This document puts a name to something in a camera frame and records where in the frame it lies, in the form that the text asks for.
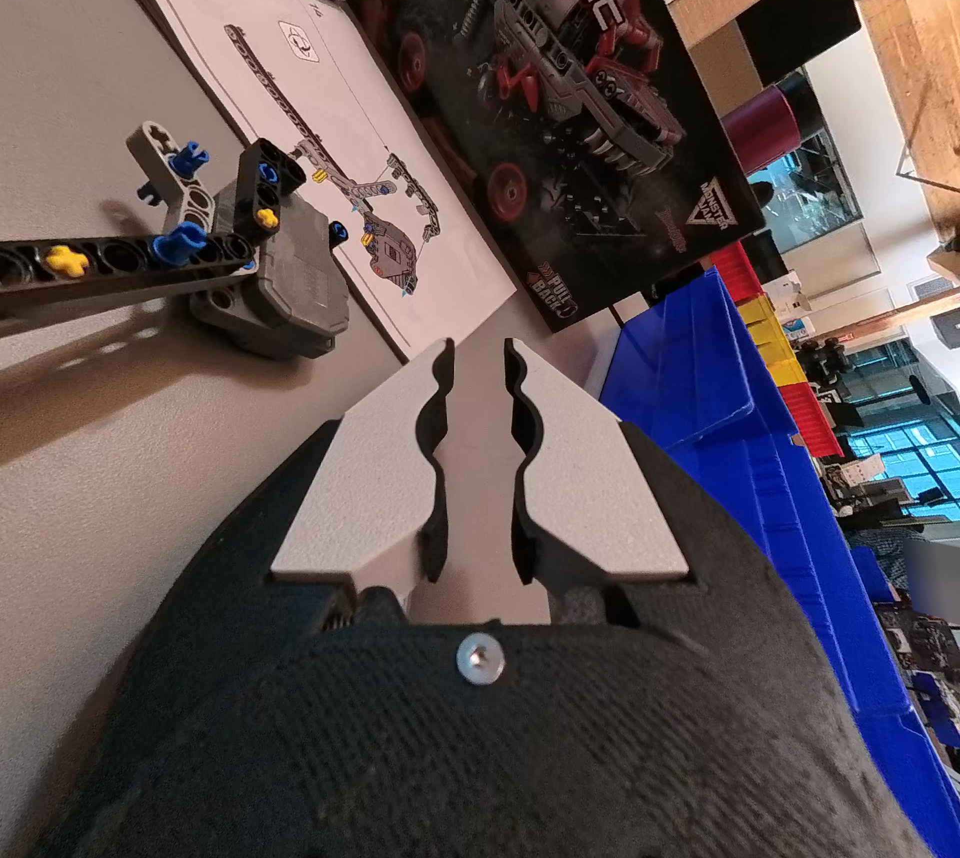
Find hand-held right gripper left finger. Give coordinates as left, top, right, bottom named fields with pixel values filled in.
left=270, top=339, right=456, bottom=616

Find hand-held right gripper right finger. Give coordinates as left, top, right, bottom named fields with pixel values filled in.
left=504, top=338, right=690, bottom=586

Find grey black toy brick assembly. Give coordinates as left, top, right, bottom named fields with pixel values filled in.
left=0, top=120, right=352, bottom=360

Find large blue storage bin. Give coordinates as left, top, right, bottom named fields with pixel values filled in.
left=600, top=265, right=915, bottom=720
left=847, top=704, right=960, bottom=858

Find red storage bin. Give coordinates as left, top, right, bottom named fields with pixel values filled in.
left=708, top=241, right=768, bottom=305
left=776, top=380, right=846, bottom=459

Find row of yellow storage bins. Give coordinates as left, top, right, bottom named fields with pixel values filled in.
left=738, top=294, right=810, bottom=388

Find small white boxes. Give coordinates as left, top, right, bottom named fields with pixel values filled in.
left=765, top=271, right=817, bottom=343

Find maroon tumbler with black lid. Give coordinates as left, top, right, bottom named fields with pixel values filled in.
left=720, top=74, right=824, bottom=176

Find black toy set box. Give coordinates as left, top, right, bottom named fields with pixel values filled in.
left=348, top=0, right=766, bottom=334

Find white instruction booklet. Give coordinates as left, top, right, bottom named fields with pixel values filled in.
left=75, top=0, right=519, bottom=364

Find black square panel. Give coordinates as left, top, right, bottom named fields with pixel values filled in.
left=735, top=0, right=862, bottom=88

